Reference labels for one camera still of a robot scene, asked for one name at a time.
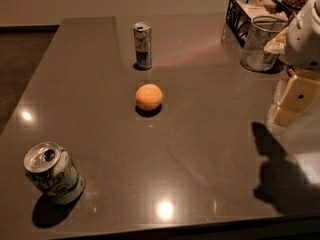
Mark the blue silver redbull can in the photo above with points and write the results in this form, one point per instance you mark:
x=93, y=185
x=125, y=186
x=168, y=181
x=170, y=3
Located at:
x=142, y=41

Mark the black wire basket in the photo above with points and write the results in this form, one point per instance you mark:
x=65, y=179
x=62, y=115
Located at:
x=240, y=13

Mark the green white 7up can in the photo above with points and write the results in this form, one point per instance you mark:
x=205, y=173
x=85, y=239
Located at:
x=51, y=170

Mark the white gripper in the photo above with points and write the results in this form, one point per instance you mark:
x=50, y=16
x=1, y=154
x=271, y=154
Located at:
x=304, y=44

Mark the orange fruit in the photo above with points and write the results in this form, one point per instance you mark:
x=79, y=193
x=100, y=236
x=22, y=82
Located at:
x=148, y=97

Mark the wire mesh cup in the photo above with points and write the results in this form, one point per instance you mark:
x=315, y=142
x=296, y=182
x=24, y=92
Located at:
x=262, y=30

